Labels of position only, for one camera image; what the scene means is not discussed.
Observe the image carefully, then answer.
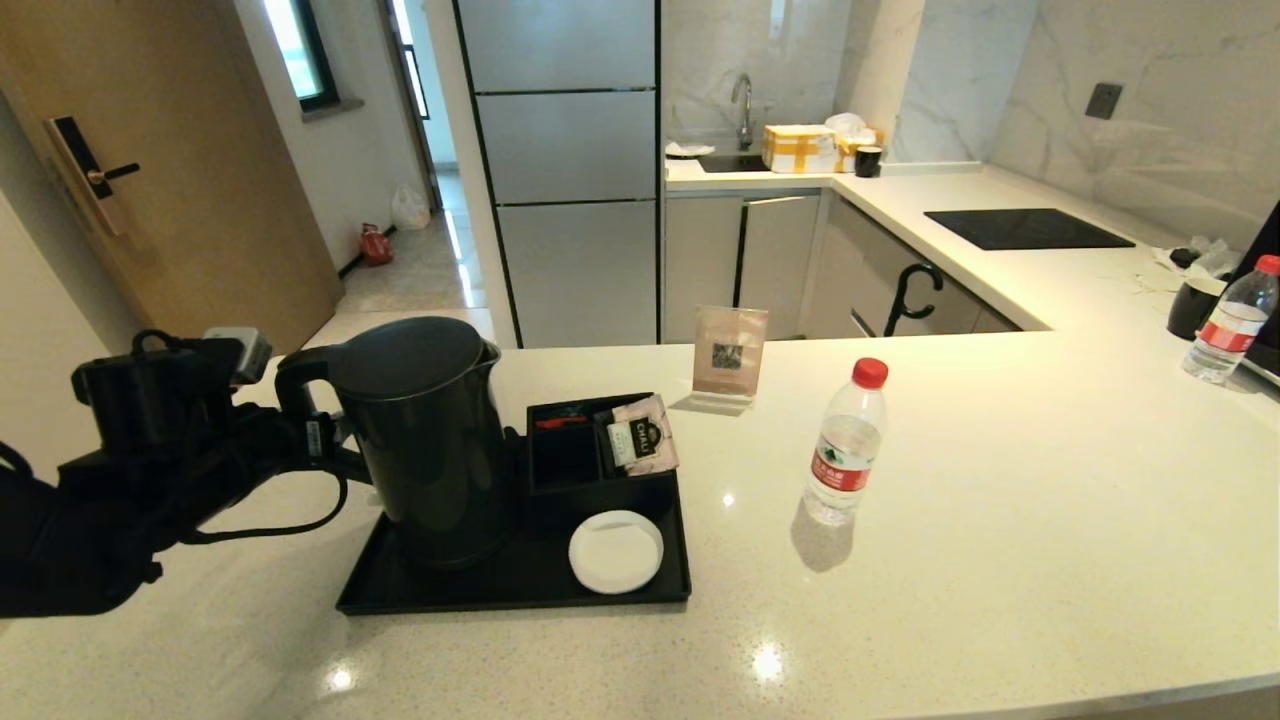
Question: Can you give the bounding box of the black electric kettle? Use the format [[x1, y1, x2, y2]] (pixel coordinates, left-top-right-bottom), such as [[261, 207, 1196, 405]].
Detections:
[[275, 316, 516, 572]]

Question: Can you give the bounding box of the red-capped water bottle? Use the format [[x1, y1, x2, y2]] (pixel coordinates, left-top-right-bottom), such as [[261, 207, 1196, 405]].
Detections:
[[802, 357, 889, 528], [1180, 255, 1280, 385]]

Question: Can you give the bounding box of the pink tea bag packet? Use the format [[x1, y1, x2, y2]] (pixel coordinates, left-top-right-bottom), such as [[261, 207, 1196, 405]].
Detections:
[[598, 394, 681, 478]]

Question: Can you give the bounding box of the white panel cabinet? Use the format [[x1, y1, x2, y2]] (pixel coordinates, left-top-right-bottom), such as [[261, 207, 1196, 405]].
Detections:
[[0, 190, 143, 481]]

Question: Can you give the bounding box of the wooden door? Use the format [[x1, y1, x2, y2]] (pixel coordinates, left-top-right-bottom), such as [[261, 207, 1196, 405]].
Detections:
[[0, 0, 344, 362]]

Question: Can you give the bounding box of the black rectangular tray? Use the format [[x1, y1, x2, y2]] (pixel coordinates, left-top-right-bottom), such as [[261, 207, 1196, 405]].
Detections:
[[335, 435, 693, 615]]

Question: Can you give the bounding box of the white plastic bag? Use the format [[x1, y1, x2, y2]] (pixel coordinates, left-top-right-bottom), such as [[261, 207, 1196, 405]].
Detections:
[[390, 183, 433, 232]]

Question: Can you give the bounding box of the black organizer box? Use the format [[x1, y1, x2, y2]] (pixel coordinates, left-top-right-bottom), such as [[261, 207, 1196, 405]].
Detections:
[[526, 393, 681, 533]]

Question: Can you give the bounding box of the white round coaster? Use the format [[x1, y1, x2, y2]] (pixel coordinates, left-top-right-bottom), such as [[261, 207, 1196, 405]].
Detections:
[[568, 510, 665, 595]]

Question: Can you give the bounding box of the black-framed window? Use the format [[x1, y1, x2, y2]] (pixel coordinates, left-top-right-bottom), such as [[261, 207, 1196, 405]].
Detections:
[[262, 0, 341, 116]]

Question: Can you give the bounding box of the grey refrigerator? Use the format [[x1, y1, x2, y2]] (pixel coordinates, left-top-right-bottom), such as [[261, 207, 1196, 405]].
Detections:
[[455, 0, 663, 350]]

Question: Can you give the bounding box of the white base cabinet door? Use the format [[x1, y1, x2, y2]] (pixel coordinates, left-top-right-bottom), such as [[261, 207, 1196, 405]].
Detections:
[[742, 196, 823, 340], [665, 196, 743, 343]]

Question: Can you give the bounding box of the acrylic QR code sign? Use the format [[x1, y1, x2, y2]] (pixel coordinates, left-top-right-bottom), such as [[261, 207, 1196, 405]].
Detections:
[[672, 305, 769, 417]]

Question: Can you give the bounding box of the chrome faucet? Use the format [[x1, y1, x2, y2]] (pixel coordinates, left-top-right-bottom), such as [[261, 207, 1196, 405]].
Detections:
[[731, 75, 755, 152]]

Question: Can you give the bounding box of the large yellow-taped cardboard box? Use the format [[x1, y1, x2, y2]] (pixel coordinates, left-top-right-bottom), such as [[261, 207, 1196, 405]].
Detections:
[[762, 125, 839, 176]]

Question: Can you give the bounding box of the grey corner base cabinet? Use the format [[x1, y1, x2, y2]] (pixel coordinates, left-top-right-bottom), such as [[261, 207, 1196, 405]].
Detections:
[[805, 196, 1023, 338]]

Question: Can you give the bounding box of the black induction cooktop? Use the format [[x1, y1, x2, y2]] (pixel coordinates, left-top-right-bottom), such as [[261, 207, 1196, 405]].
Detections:
[[923, 209, 1136, 252]]

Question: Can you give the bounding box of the black mug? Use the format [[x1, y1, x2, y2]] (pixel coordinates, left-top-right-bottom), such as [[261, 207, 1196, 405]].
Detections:
[[1165, 277, 1226, 342]]

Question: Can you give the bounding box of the crumpled clear plastic wrap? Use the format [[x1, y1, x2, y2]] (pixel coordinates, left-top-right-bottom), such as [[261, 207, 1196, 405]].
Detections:
[[1150, 239, 1241, 290]]

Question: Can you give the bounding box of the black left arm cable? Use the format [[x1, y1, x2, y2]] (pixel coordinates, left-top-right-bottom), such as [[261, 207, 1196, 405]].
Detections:
[[180, 468, 349, 546]]

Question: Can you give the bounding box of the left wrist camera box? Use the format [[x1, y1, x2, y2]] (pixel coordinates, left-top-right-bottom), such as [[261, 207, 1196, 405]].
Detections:
[[72, 326, 273, 446]]

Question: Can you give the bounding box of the black door lock handle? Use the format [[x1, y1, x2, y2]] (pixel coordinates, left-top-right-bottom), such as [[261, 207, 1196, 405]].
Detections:
[[45, 116, 143, 238]]

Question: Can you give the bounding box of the black hook handle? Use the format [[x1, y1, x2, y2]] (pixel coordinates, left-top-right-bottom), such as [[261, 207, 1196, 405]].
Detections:
[[884, 263, 944, 338]]

